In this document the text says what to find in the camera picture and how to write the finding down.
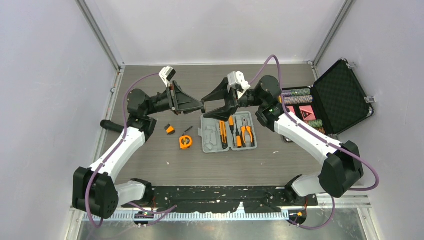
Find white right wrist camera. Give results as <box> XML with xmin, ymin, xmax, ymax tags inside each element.
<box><xmin>227</xmin><ymin>71</ymin><xmax>251</xmax><ymax>98</ymax></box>

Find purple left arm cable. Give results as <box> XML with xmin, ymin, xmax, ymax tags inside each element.
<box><xmin>85</xmin><ymin>72</ymin><xmax>180</xmax><ymax>229</ymax></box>

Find orange tape measure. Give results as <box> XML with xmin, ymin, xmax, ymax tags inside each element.
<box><xmin>178</xmin><ymin>126</ymin><xmax>193</xmax><ymax>150</ymax></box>

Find grey plastic tool case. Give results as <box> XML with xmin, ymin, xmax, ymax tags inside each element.
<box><xmin>198</xmin><ymin>111</ymin><xmax>258</xmax><ymax>154</ymax></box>

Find black aluminium poker chip case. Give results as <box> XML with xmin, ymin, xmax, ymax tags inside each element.
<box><xmin>282</xmin><ymin>58</ymin><xmax>375</xmax><ymax>136</ymax></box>

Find orange utility knife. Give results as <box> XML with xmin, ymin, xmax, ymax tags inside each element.
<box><xmin>219</xmin><ymin>120</ymin><xmax>228</xmax><ymax>150</ymax></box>

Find red card deck with triangle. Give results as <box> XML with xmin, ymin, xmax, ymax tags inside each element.
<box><xmin>299</xmin><ymin>105</ymin><xmax>317</xmax><ymax>121</ymax></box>

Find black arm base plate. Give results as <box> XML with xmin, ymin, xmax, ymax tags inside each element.
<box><xmin>140</xmin><ymin>185</ymin><xmax>318</xmax><ymax>214</ymax></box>

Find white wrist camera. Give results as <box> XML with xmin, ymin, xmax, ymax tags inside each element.
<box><xmin>227</xmin><ymin>71</ymin><xmax>251</xmax><ymax>98</ymax></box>
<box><xmin>158</xmin><ymin>66</ymin><xmax>176</xmax><ymax>87</ymax></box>

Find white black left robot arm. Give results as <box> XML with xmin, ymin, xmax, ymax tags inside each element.
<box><xmin>72</xmin><ymin>81</ymin><xmax>204</xmax><ymax>219</ymax></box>

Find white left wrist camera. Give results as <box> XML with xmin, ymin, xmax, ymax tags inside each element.
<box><xmin>158</xmin><ymin>66</ymin><xmax>176</xmax><ymax>87</ymax></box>

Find orange black pliers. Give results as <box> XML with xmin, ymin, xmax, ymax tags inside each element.
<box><xmin>240</xmin><ymin>117</ymin><xmax>256</xmax><ymax>148</ymax></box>

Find black orange-tipped tool handle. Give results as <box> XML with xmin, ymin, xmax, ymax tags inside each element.
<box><xmin>100</xmin><ymin>119</ymin><xmax>124</xmax><ymax>133</ymax></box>

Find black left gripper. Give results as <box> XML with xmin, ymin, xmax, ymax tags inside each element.
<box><xmin>145</xmin><ymin>81</ymin><xmax>205</xmax><ymax>116</ymax></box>

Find orange phillips screwdriver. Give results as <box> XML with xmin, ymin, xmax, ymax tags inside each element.
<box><xmin>228</xmin><ymin>116</ymin><xmax>242</xmax><ymax>148</ymax></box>

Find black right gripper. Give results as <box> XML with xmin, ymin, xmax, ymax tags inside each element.
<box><xmin>201</xmin><ymin>78</ymin><xmax>266</xmax><ymax>123</ymax></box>

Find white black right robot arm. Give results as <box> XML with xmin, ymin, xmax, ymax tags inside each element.
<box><xmin>202</xmin><ymin>75</ymin><xmax>364</xmax><ymax>205</ymax></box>

